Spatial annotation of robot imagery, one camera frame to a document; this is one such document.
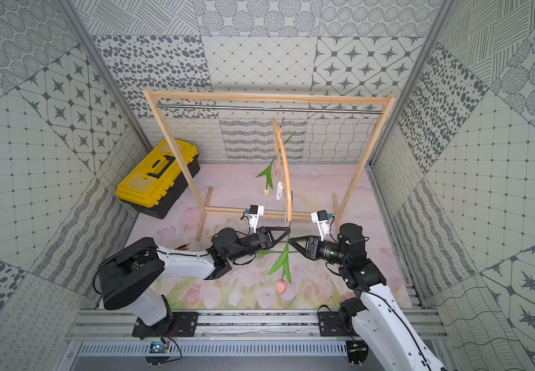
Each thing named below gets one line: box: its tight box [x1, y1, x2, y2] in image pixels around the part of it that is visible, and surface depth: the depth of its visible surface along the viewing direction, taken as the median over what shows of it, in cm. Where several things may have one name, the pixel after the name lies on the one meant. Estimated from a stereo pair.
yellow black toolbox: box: [115, 139, 201, 219], surface depth 94 cm
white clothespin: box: [276, 180, 284, 201], surface depth 71 cm
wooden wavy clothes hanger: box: [270, 105, 293, 222], surface depth 58 cm
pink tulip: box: [267, 221, 293, 296], surface depth 69 cm
